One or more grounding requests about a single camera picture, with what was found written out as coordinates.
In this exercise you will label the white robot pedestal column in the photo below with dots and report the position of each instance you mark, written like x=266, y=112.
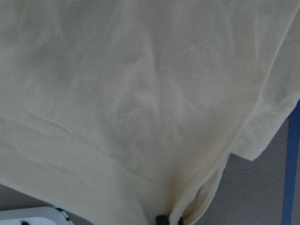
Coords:
x=35, y=216

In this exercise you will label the cream long-sleeve graphic shirt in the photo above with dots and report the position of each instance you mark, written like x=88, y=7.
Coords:
x=122, y=110

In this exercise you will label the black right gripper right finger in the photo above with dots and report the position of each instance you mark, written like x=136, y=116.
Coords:
x=180, y=222

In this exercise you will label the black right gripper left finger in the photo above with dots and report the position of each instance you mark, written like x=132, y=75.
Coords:
x=162, y=220

